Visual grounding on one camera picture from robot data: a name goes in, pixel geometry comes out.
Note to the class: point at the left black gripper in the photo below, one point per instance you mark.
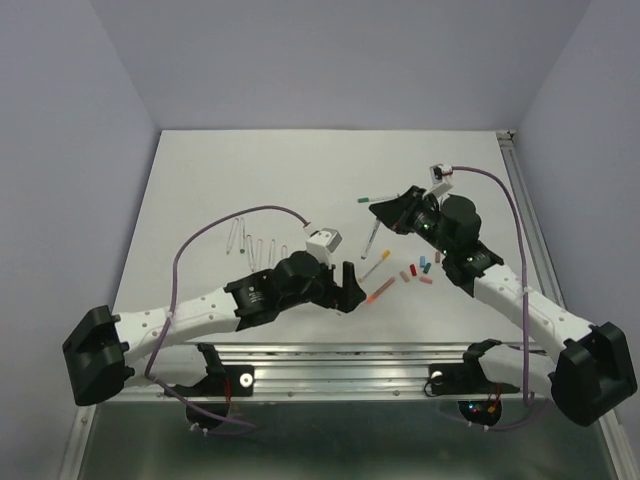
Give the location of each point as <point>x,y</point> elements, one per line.
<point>333,294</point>

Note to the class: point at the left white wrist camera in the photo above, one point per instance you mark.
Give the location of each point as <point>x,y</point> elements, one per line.
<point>323,243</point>

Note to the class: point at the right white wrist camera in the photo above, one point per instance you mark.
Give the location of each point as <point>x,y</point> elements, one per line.
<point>441,176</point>

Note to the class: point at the aluminium right side rail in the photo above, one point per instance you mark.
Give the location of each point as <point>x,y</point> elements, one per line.
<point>540,257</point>

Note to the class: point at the red capped marker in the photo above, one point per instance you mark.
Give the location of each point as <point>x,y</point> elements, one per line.
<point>242,235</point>

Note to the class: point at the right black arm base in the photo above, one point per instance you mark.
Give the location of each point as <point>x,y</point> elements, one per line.
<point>468,378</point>

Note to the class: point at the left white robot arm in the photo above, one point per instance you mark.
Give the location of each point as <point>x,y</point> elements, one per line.
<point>103,351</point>

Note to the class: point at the grey capped marker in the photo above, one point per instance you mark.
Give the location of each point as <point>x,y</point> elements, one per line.
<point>370,239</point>

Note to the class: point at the tan orange marker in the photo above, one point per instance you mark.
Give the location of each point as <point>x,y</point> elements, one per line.
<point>382,289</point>

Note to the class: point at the yellow capped marker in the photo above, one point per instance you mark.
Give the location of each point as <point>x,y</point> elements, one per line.
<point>376,265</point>

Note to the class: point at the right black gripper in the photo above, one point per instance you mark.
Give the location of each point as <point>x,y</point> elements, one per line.
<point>395,213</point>

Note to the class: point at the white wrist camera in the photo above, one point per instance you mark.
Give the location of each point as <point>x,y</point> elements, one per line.
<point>441,176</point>
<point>323,243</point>

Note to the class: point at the aluminium front rail frame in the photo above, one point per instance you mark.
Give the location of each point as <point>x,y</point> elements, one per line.
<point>344,411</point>

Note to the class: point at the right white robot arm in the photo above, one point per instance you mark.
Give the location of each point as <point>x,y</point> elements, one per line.
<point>586,369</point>

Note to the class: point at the green capped thin marker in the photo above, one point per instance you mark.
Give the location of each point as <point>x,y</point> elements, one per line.
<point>366,200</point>

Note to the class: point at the blue capped marker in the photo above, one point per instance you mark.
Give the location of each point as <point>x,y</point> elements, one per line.
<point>250,252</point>

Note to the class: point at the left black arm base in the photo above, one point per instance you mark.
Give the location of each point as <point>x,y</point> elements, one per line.
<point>208,401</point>

